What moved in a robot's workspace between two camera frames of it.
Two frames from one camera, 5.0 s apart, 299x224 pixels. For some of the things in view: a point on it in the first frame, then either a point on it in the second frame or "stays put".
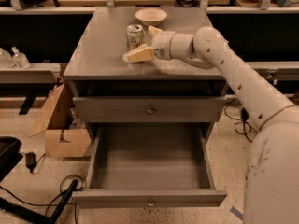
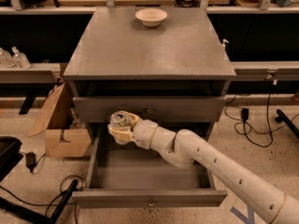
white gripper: x=162 y=44 → x=144 y=133
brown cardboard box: x=63 y=137 stays put
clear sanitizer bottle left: x=6 y=60 stays put
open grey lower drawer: x=149 y=166 stays put
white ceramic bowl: x=150 y=16 stays put
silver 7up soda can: x=135 y=36 → x=120 y=118
